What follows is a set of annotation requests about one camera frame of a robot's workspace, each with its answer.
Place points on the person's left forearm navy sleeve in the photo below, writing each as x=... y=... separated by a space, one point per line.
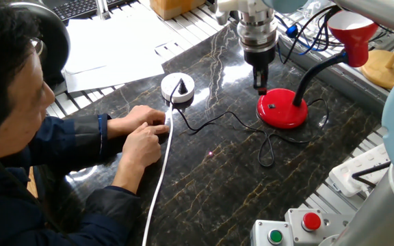
x=70 y=140

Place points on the person's right hand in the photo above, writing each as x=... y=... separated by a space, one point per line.
x=142 y=147

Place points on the round white power socket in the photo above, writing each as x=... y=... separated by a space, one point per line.
x=176 y=87

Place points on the red gooseneck desk lamp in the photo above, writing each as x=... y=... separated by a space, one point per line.
x=280 y=109

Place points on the person's right forearm navy sleeve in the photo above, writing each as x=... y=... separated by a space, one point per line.
x=108 y=212

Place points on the wooden round base stand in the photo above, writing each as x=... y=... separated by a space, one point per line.
x=385 y=70

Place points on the person's head black hair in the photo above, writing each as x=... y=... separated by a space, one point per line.
x=5 y=78

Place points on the grey box green button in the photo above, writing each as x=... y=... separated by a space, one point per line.
x=269 y=234

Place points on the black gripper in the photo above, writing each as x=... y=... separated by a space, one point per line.
x=259 y=56

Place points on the person's left hand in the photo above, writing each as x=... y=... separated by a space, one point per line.
x=137 y=118

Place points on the white power strip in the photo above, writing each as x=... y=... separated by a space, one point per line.
x=357 y=171

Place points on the silver stand post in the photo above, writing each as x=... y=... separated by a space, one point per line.
x=103 y=8

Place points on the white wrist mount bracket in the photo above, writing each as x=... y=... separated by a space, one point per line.
x=241 y=7

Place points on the black keyboard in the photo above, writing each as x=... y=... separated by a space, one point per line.
x=80 y=7

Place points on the black rounded chair back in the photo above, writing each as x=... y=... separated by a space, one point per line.
x=55 y=44

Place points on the eyeglasses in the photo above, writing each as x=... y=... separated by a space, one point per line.
x=39 y=45

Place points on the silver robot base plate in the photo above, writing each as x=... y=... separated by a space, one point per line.
x=337 y=225

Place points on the small tan box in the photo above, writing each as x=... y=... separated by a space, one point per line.
x=173 y=7

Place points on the grey box red button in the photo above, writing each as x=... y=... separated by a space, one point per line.
x=303 y=227

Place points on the white paper sheet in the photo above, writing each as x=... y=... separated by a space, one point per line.
x=115 y=75
x=115 y=37

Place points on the person's torso navy jacket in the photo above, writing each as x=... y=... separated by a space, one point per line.
x=5 y=205

